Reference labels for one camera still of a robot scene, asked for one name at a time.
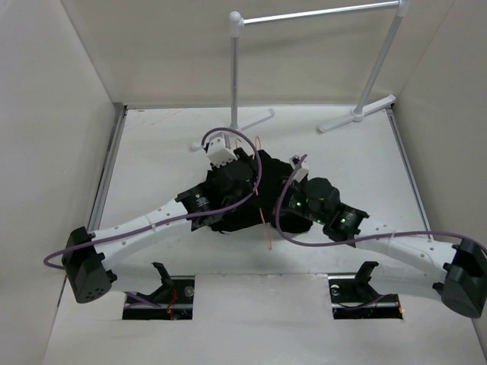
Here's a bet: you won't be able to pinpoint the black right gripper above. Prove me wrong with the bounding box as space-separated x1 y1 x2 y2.
250 175 327 225

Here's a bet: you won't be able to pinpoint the black trousers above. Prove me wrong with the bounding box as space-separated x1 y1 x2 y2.
210 150 293 233

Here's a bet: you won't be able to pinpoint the pink clothes hanger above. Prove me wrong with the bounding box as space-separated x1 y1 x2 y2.
234 135 272 251

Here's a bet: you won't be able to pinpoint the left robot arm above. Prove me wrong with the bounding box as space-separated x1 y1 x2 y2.
62 148 263 303

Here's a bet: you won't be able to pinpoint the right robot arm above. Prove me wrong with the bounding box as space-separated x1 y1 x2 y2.
276 178 486 319

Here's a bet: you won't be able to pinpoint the white clothes rack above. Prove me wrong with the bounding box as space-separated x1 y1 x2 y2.
189 0 412 153

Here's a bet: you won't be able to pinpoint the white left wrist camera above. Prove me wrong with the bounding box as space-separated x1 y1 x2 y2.
205 136 237 168

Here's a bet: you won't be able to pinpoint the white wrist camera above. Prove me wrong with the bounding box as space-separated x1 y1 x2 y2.
205 136 237 168
289 154 309 183

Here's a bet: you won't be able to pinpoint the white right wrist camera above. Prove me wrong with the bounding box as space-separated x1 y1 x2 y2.
289 154 309 183

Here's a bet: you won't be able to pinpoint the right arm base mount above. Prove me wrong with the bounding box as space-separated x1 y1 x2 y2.
328 262 403 320

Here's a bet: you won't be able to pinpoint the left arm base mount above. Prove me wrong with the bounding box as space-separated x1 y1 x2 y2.
122 262 196 321

